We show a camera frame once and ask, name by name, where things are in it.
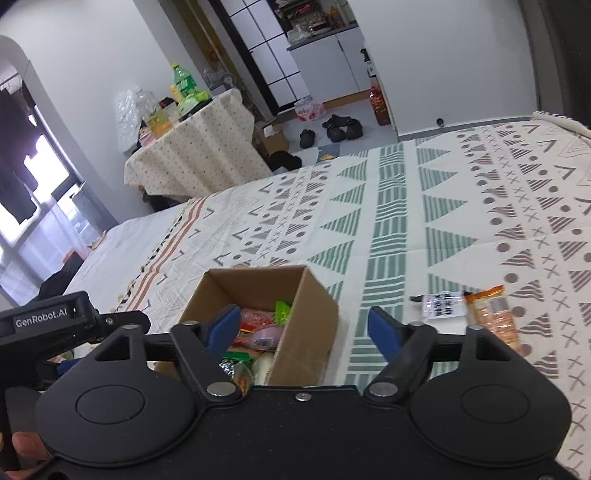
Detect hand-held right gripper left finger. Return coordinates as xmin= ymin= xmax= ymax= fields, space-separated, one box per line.
xmin=95 ymin=305 xmax=241 ymax=400

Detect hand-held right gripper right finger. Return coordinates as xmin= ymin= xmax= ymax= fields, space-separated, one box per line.
xmin=363 ymin=306 xmax=532 ymax=398

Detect red snack packet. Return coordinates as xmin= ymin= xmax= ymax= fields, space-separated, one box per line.
xmin=239 ymin=308 xmax=279 ymax=334

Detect green zigzag-edged snack packet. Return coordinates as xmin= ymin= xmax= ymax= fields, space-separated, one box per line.
xmin=221 ymin=351 xmax=256 ymax=371

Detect purple snack packet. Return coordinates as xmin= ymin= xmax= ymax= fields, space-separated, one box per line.
xmin=245 ymin=324 xmax=286 ymax=352

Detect clear packet round pastry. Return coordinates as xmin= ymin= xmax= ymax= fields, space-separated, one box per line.
xmin=252 ymin=352 xmax=276 ymax=387

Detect brown cardboard box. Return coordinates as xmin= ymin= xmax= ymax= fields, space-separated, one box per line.
xmin=154 ymin=265 xmax=341 ymax=387

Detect person's left hand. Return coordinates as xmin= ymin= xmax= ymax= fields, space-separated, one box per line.
xmin=0 ymin=431 xmax=51 ymax=480

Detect black bag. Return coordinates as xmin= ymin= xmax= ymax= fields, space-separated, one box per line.
xmin=38 ymin=251 xmax=87 ymax=302

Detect white bed sheet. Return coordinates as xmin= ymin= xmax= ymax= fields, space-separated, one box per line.
xmin=60 ymin=204 xmax=194 ymax=320

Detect black and white snack packet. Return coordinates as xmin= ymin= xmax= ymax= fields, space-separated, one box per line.
xmin=410 ymin=291 xmax=470 ymax=320

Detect orange cracker packet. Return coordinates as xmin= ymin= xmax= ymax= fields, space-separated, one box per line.
xmin=464 ymin=285 xmax=523 ymax=354

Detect patterned white bed blanket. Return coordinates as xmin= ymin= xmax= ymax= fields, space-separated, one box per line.
xmin=113 ymin=111 xmax=591 ymax=480

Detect dark hanging clothes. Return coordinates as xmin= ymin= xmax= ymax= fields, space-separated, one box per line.
xmin=0 ymin=87 xmax=38 ymax=223

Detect black cloth bundle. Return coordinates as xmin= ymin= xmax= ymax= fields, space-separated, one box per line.
xmin=267 ymin=150 xmax=304 ymax=175

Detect table with dotted tablecloth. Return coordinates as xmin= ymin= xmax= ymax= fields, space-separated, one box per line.
xmin=124 ymin=88 xmax=274 ymax=200

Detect open cardboard floor box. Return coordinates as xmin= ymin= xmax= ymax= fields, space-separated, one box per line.
xmin=255 ymin=121 xmax=290 ymax=154

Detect clear plastic bags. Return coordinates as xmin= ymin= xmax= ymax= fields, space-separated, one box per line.
xmin=113 ymin=87 xmax=158 ymax=154

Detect red drink bottle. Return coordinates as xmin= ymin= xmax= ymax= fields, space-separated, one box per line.
xmin=368 ymin=86 xmax=392 ymax=127

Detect green snack bag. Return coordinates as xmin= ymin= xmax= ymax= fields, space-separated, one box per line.
xmin=177 ymin=89 xmax=214 ymax=117

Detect red and white plastic bag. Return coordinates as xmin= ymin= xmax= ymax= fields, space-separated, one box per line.
xmin=294 ymin=96 xmax=327 ymax=122

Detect green soda bottle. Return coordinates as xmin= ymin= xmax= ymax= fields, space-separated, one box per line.
xmin=170 ymin=62 xmax=200 ymax=101

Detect white kitchen cabinet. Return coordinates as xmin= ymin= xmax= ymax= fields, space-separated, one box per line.
xmin=287 ymin=25 xmax=376 ymax=106

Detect black-framed sliding door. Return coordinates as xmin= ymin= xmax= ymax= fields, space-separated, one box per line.
xmin=219 ymin=0 xmax=308 ymax=117

